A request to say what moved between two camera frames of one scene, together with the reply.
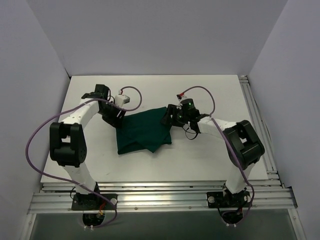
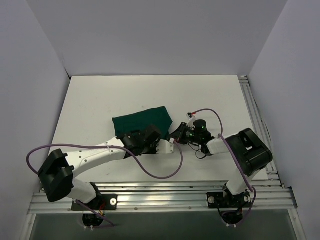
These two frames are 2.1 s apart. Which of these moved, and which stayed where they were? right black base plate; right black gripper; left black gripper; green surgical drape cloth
Moved: left black gripper; right black gripper
Stayed: right black base plate; green surgical drape cloth
